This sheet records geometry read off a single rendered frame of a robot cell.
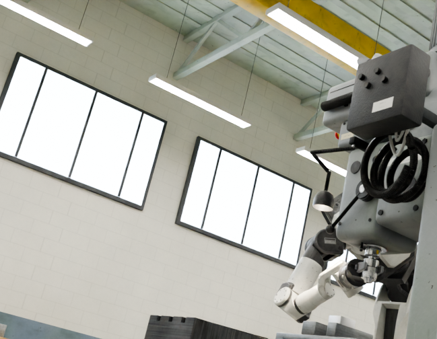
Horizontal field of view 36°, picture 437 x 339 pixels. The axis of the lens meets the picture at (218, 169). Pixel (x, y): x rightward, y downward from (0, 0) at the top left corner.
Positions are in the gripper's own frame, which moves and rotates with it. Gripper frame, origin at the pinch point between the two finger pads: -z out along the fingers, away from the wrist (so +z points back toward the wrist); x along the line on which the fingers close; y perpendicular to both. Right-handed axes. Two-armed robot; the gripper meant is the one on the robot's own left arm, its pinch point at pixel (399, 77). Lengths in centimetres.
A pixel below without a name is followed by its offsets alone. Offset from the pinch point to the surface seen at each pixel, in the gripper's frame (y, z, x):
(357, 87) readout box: -9, -41, 29
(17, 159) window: -257, 695, 154
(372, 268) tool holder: -58, -37, 1
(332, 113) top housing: -19.6, 2.1, 16.9
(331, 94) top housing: -13.8, 8.4, 17.6
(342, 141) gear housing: -26.8, -8.9, 14.2
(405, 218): -38, -50, 5
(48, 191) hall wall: -290, 700, 103
